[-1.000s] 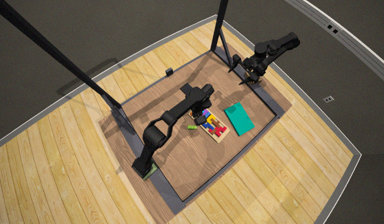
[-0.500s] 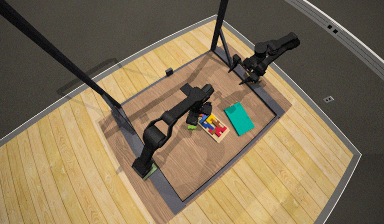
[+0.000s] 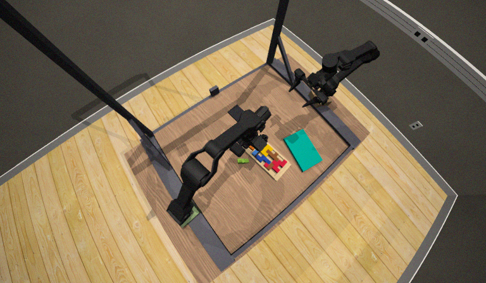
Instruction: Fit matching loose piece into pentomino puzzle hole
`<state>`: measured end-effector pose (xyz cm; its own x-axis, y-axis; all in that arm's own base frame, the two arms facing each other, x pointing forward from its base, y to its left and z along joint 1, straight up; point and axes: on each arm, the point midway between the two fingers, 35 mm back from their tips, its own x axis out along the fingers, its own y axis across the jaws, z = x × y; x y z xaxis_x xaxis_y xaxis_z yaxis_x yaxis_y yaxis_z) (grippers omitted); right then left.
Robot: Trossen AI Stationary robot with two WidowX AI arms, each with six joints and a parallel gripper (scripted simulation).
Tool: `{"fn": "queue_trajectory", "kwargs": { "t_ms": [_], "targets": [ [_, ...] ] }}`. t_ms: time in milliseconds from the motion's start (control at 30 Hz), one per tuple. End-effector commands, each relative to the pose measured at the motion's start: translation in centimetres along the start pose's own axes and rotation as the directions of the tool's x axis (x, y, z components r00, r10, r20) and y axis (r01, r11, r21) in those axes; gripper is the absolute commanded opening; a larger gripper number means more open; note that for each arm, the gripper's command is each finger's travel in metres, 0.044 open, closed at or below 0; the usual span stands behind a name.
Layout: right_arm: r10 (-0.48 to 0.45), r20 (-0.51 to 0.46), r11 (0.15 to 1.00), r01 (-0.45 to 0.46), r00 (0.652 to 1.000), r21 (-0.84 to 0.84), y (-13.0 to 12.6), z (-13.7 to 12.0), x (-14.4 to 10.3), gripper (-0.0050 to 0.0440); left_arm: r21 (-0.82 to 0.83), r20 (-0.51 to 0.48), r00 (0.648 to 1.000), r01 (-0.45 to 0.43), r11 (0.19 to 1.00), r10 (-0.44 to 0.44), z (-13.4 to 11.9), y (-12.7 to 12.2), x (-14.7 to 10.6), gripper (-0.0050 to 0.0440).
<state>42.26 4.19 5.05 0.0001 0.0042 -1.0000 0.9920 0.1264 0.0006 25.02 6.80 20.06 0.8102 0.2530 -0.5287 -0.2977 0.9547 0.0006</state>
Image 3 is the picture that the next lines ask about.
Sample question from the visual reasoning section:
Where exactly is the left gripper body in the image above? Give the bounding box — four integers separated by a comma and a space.
294, 68, 328, 105

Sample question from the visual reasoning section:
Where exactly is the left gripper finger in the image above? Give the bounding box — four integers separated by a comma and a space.
302, 96, 320, 107
289, 74, 301, 92

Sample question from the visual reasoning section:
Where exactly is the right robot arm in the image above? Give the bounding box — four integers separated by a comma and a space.
166, 106, 271, 226

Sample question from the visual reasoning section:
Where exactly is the teal flat rectangular slab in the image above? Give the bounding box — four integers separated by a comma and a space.
283, 129, 322, 172

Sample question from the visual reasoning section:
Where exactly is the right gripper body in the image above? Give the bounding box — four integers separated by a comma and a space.
229, 125, 265, 157

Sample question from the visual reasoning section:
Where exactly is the yellow puzzle piece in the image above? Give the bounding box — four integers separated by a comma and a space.
260, 144, 273, 157

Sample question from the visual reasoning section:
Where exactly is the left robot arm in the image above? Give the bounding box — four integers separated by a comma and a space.
307, 41, 380, 99

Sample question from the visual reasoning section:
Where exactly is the wooden puzzle board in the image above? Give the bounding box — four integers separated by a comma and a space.
245, 142, 291, 181

